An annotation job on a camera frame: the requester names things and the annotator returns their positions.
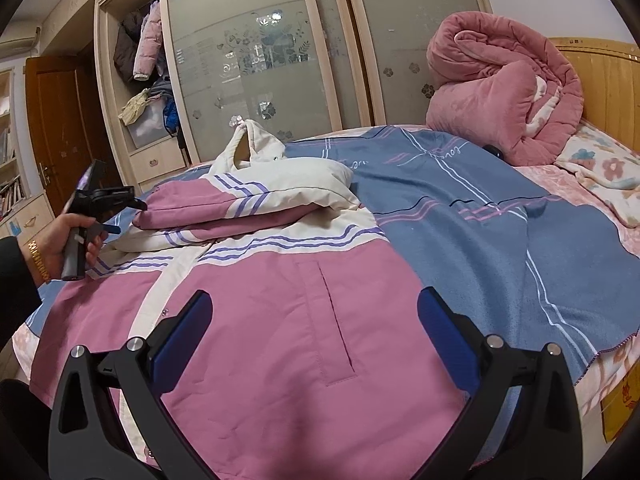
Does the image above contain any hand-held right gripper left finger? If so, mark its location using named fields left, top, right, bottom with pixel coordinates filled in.
left=47, top=289, right=221, bottom=480

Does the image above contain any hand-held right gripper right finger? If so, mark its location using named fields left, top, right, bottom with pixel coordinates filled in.
left=418, top=286, right=586, bottom=480

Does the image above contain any pink and white hooded jacket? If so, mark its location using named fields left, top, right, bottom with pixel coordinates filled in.
left=27, top=120, right=473, bottom=480

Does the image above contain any person's left forearm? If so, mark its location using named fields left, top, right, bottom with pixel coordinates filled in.
left=0, top=235, right=45, bottom=346

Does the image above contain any person's left hand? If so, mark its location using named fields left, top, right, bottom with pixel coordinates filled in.
left=34, top=213, right=109, bottom=277

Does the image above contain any cream wardrobe drawer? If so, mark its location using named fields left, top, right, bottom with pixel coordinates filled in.
left=131, top=145, right=188, bottom=186

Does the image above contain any cream cabinet drawer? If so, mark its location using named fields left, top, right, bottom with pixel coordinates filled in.
left=0, top=192, right=56, bottom=241

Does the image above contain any white storage box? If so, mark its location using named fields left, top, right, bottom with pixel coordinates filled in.
left=127, top=102, right=168, bottom=150

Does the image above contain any gold wristwatch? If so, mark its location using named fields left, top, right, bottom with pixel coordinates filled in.
left=27, top=240, right=52, bottom=283

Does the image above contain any brown wooden door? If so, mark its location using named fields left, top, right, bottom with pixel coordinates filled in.
left=25, top=55, right=123, bottom=201

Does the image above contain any row of books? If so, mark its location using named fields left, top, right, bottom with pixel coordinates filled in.
left=0, top=175, right=23, bottom=208

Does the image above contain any beige crumpled cloth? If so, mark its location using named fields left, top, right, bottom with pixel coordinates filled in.
left=118, top=88, right=151, bottom=127

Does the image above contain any blue garment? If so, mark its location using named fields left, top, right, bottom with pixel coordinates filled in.
left=162, top=97, right=178, bottom=136

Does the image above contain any cream bookshelf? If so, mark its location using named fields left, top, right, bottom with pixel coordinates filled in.
left=0, top=67, right=33, bottom=221

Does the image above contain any hanging dark coat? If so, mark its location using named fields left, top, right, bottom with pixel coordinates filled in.
left=112, top=7, right=151, bottom=83

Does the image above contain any hanging pink puffer jacket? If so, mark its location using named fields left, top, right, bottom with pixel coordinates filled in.
left=132, top=0, right=163, bottom=83

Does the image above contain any white air conditioner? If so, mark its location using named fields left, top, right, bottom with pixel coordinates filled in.
left=0, top=27, right=41, bottom=61

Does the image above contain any pink floral bed sheet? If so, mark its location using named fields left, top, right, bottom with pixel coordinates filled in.
left=12, top=127, right=640, bottom=411

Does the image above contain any yellow and red shopping bag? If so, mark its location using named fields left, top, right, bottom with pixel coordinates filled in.
left=600, top=360, right=639, bottom=443

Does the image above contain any frosted floral wardrobe sliding door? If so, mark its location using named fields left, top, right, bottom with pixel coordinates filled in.
left=340, top=0, right=493, bottom=128
left=160, top=0, right=351, bottom=166

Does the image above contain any person's dark clothing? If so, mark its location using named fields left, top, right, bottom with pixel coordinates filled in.
left=0, top=379, right=56, bottom=480

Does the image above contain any floral pillow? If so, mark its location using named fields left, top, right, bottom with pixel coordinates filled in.
left=555, top=125, right=640, bottom=226

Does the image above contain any rolled pink quilt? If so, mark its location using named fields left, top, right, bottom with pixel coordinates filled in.
left=425, top=11, right=585, bottom=167

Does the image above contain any cream wardrobe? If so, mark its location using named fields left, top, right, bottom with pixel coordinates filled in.
left=95, top=0, right=496, bottom=193

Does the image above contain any wooden bed headboard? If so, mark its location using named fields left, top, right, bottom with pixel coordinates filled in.
left=547, top=36, right=640, bottom=153

